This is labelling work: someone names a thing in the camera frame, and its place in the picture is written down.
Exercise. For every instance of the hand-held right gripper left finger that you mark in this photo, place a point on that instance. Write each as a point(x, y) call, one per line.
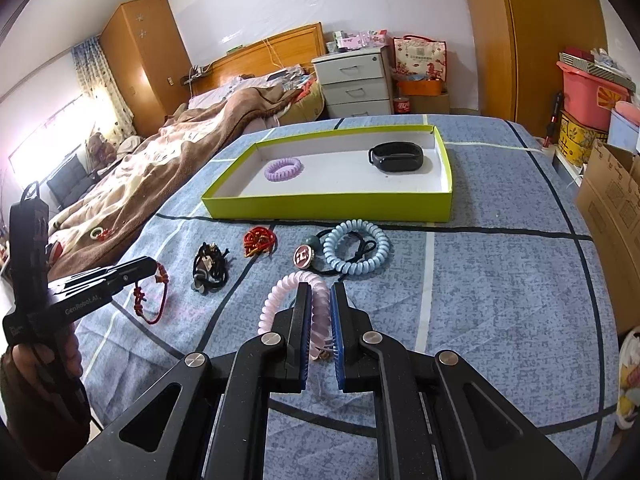
point(303, 345)

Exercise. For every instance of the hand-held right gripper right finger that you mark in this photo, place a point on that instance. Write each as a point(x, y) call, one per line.
point(340, 345)

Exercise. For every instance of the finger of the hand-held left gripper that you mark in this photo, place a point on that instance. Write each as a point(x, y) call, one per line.
point(95, 285)
point(135, 264)

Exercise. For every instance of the yellow-green rimmed white tray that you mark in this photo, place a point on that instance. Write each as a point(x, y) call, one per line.
point(340, 180)

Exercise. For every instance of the person's left hand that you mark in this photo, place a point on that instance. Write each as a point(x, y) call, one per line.
point(22, 365)

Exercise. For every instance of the jade bangle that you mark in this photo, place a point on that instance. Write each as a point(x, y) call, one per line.
point(93, 233)

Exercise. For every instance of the dark cushion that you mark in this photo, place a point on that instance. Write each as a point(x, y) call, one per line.
point(70, 180)

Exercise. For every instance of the teddy bear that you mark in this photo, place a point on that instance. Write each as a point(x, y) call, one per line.
point(97, 147)

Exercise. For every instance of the brown blanket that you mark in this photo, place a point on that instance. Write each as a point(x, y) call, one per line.
point(200, 135)

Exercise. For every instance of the blue checkered tablecloth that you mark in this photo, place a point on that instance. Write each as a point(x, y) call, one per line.
point(500, 285)

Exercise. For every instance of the floral curtain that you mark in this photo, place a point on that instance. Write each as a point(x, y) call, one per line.
point(107, 95)

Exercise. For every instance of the black wide hair band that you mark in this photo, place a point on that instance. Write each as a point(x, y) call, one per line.
point(390, 166)

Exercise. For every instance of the power strip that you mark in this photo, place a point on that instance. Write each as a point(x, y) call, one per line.
point(195, 74)

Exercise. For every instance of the small wooden wardrobe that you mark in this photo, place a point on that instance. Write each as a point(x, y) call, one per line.
point(135, 55)

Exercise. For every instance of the yellow quilt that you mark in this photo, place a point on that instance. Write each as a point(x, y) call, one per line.
point(310, 102)

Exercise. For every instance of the cola bottle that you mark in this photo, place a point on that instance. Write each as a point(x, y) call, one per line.
point(403, 106)

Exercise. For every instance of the brown cardboard box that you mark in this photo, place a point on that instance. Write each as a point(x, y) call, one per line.
point(430, 105)

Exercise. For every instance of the white drawer cabinet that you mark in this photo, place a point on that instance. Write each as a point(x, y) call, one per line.
point(352, 85)

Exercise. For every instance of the wooden bed headboard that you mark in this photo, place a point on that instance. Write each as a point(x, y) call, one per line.
point(280, 45)

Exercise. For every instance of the orange box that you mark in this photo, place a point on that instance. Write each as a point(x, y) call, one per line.
point(420, 88)

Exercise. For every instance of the colourful plastic bag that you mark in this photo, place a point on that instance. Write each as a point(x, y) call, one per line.
point(630, 385)

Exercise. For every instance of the red patterned gift bag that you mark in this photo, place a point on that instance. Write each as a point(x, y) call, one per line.
point(419, 60)

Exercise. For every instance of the clutter on drawer cabinet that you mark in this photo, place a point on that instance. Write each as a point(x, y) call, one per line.
point(357, 40)

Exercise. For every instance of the open cardboard box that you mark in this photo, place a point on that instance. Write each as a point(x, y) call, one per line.
point(610, 200)

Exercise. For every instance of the red black stick tool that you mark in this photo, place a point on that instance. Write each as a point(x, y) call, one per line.
point(552, 120)

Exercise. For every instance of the yellow printed box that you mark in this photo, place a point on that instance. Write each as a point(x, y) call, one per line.
point(580, 137)

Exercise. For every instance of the pink plastic bin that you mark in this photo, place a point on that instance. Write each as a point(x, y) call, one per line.
point(585, 100)

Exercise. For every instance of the lavender box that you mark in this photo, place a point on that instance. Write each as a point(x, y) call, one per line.
point(622, 135)

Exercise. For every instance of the large wooden wardrobe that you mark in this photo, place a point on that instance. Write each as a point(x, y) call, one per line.
point(540, 35)

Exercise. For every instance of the pink lid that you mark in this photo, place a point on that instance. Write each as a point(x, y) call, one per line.
point(627, 111)

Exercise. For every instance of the striped flat box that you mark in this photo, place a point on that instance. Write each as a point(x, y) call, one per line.
point(590, 67)

